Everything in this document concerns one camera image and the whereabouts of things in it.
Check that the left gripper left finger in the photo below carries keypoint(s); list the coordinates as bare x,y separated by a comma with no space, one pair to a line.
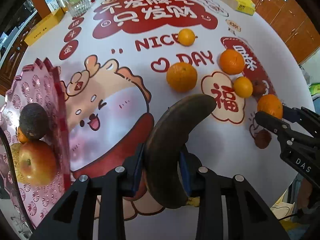
72,217

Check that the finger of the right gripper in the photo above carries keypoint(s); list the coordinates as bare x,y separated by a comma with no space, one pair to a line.
282,128
306,118

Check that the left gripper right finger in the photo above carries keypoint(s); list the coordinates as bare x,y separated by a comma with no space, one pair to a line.
227,204

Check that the orange tangerine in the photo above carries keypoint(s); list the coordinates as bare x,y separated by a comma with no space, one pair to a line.
271,105
21,137
181,77
231,62

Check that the red apple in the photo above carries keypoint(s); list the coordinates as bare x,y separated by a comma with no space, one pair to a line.
37,163

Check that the small yellow tangerine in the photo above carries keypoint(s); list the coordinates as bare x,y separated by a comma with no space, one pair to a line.
243,87
186,37

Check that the yellow speckled pear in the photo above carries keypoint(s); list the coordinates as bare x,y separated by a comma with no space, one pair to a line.
15,152

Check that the dark green avocado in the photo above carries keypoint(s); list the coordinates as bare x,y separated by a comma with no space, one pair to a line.
34,122

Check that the overripe brown banana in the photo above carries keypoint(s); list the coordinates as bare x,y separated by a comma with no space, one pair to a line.
163,147

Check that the small red lychee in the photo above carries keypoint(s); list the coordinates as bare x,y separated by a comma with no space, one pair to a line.
259,88

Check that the yellow tissue pack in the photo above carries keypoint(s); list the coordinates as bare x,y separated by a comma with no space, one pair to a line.
244,6

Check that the pink plastic fruit bowl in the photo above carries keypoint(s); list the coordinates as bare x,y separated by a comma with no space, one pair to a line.
38,82

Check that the yellow tin box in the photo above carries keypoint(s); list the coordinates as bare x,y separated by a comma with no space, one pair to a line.
45,25

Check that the clear drinking glass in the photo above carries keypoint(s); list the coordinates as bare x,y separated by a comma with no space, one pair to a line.
77,8

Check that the small metal tin can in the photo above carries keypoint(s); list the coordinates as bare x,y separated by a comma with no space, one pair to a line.
63,5

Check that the white blue card box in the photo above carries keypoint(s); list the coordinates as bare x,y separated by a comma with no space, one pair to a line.
52,5

